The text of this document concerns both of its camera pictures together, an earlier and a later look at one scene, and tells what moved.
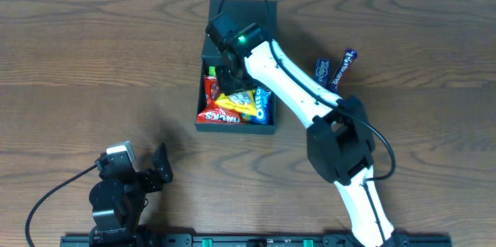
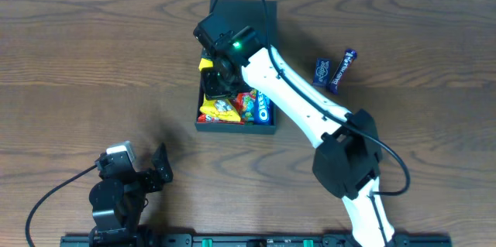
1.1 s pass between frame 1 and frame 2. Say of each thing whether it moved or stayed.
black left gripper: stayed
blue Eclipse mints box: stayed
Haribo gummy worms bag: moved
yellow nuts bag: moved
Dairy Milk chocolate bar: stayed
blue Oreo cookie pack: stayed
